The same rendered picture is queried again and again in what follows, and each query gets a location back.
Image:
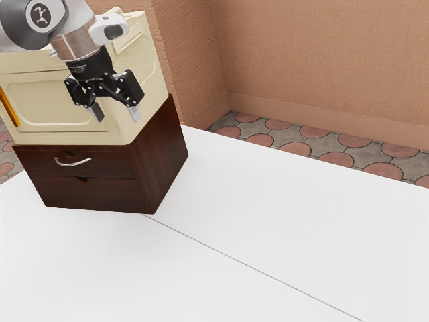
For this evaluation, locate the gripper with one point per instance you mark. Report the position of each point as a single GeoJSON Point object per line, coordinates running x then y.
{"type": "Point", "coordinates": [90, 65]}

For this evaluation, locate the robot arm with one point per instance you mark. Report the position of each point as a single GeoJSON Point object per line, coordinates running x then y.
{"type": "Point", "coordinates": [40, 20]}

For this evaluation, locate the dark wooden drawer cabinet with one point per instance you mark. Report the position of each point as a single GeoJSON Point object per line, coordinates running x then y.
{"type": "Point", "coordinates": [107, 174]}

